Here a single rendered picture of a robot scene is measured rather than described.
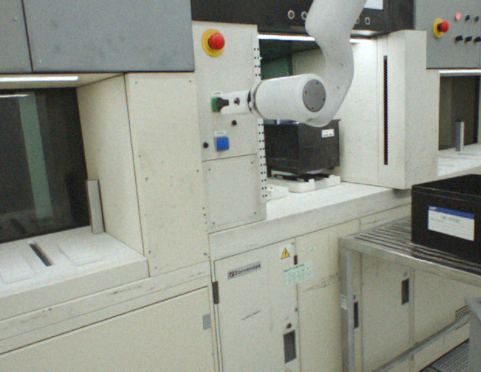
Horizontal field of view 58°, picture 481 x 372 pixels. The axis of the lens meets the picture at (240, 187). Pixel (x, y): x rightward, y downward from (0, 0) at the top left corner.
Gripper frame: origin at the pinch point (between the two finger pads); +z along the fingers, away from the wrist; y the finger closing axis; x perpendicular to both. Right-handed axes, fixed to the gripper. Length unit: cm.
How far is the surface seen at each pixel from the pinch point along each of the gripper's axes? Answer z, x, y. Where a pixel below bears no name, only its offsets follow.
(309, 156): 23, -21, 50
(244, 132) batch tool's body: 3.1, -7.8, 7.8
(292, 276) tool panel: 2, -52, 22
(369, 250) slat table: -12, -46, 40
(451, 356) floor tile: 5, -120, 118
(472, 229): -37, -36, 48
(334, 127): 23, -11, 63
